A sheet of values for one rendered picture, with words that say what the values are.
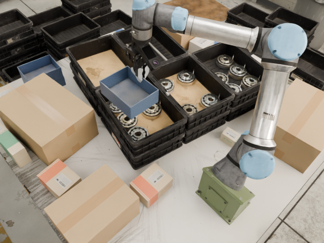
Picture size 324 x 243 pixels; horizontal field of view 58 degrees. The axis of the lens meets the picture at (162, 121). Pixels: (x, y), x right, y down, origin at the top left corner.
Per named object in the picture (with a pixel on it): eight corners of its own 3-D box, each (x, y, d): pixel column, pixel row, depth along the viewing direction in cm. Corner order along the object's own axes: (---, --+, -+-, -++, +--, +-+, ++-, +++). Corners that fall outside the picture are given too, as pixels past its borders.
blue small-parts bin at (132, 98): (158, 101, 122) (159, 89, 117) (130, 119, 115) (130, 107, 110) (128, 77, 131) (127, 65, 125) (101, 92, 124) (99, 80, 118)
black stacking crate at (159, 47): (187, 69, 177) (189, 54, 168) (145, 86, 166) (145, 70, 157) (153, 36, 198) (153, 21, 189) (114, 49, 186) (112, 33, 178)
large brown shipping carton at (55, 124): (99, 134, 156) (93, 109, 141) (52, 170, 141) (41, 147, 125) (52, 98, 171) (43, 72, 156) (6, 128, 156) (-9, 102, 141)
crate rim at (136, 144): (188, 121, 137) (189, 118, 136) (133, 149, 126) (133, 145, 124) (145, 73, 158) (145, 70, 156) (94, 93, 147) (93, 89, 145)
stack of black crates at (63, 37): (88, 53, 289) (81, 11, 255) (106, 68, 276) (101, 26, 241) (52, 70, 270) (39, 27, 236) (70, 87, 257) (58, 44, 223)
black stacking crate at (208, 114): (230, 111, 156) (236, 96, 147) (186, 133, 145) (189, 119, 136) (187, 69, 177) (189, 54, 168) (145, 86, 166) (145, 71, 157)
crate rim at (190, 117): (235, 99, 149) (236, 95, 147) (188, 121, 137) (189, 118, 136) (189, 56, 170) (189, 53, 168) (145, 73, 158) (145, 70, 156)
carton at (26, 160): (32, 160, 144) (28, 154, 139) (20, 168, 141) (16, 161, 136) (6, 133, 154) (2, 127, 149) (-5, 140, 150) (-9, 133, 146)
